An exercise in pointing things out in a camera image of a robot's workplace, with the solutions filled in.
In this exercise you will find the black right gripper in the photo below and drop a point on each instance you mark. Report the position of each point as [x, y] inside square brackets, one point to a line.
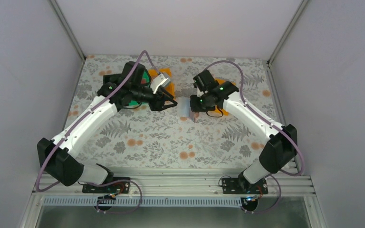
[195, 104]

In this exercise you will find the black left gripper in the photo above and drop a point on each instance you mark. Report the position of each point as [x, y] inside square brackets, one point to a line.
[157, 99]

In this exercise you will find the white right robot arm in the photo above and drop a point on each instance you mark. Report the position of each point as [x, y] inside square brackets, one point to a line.
[280, 140]

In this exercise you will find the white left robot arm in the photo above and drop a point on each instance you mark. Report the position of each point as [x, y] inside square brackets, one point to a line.
[57, 156]

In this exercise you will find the yellow storage bin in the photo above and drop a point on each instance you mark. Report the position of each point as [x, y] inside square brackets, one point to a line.
[153, 73]

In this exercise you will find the orange storage bin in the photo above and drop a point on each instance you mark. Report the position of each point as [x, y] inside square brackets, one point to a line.
[218, 92]

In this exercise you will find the green storage bin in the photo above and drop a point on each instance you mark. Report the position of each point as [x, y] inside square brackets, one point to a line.
[140, 88]

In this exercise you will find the floral tablecloth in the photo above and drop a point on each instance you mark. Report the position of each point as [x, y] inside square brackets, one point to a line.
[141, 138]

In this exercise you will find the black storage bin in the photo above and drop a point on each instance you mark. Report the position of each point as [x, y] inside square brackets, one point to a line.
[112, 81]

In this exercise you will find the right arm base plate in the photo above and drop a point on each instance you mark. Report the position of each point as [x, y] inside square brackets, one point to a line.
[233, 186]

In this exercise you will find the aluminium mounting rail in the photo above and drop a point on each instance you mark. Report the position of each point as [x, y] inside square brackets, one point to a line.
[172, 188]

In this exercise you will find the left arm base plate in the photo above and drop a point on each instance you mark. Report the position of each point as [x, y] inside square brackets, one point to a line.
[121, 186]

